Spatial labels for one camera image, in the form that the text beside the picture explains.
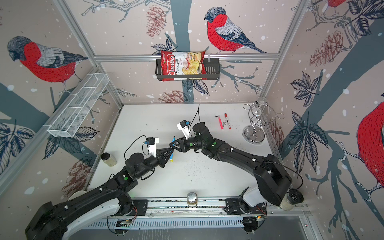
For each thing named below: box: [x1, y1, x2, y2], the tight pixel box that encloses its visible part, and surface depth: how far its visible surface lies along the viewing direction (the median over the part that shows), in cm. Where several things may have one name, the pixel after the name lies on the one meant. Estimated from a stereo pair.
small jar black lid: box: [100, 152, 118, 167], surface depth 85 cm
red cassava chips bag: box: [160, 50, 207, 82], surface depth 90 cm
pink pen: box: [218, 115, 224, 130], surface depth 110 cm
